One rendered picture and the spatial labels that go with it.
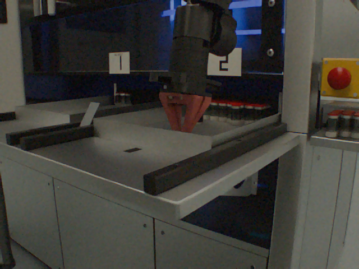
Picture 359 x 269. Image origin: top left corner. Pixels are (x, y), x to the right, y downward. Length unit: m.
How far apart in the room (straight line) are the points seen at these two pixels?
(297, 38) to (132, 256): 0.82
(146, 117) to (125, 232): 0.48
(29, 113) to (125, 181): 0.50
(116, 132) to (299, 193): 0.39
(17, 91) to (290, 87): 0.94
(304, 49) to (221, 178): 0.35
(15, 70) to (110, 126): 0.73
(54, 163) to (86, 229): 0.80
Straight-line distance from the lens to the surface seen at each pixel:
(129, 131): 0.55
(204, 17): 0.48
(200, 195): 0.35
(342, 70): 0.60
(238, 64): 0.70
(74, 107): 1.00
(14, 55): 1.26
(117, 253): 1.17
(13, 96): 1.25
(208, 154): 0.41
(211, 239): 0.85
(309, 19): 0.66
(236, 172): 0.42
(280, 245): 0.77
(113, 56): 0.96
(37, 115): 0.80
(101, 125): 0.60
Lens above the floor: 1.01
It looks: 12 degrees down
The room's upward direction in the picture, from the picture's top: straight up
